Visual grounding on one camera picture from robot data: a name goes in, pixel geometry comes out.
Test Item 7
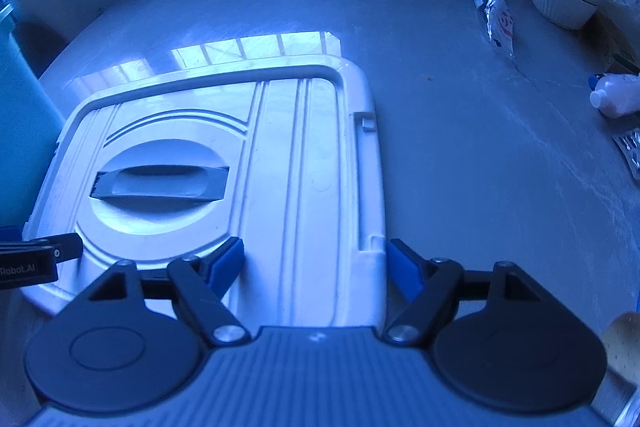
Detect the white lying bottle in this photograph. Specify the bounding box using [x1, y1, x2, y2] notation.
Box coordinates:
[588, 72, 640, 119]

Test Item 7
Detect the tan perforated patch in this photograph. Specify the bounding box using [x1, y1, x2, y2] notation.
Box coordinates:
[601, 312, 640, 387]

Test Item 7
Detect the snack wrapper packet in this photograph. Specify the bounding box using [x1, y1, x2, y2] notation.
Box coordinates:
[473, 0, 514, 57]

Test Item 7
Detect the teal plastic storage bin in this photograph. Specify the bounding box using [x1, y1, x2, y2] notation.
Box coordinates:
[0, 6, 63, 227]

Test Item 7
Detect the white bin lid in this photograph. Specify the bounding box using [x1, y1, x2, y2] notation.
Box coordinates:
[23, 54, 386, 331]

